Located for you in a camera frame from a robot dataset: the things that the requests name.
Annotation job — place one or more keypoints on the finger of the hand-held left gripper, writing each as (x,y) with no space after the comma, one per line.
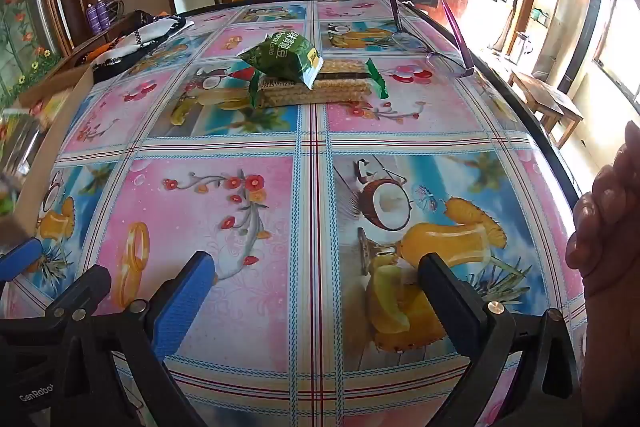
(80,287)
(20,257)

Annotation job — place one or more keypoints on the black orange printed cloth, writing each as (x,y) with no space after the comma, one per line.
(140,37)

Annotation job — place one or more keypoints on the two purple spray cans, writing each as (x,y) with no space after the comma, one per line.
(92,18)

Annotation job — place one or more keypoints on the purple-framed eyeglasses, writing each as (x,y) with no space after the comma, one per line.
(452,57)

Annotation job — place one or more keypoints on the green-ended wafer packet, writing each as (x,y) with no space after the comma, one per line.
(350,68)
(310,93)

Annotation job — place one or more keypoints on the black-rimmed round table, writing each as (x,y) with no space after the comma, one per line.
(515,87)

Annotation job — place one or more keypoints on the cardboard box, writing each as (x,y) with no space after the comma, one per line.
(55,92)

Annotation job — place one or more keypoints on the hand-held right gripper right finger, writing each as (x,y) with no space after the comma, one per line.
(450,302)

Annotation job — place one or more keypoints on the purple spray can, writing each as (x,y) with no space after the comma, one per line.
(103,14)

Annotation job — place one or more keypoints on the another person's forearm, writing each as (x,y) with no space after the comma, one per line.
(615,357)

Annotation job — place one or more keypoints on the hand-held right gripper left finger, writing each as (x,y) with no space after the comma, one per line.
(182,302)

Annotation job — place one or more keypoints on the bamboo flower mural panel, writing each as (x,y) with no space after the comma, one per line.
(20,37)

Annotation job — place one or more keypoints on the small wooden stool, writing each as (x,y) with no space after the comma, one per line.
(547,99)

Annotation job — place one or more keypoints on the green pea snack packet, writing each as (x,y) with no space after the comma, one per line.
(285,57)

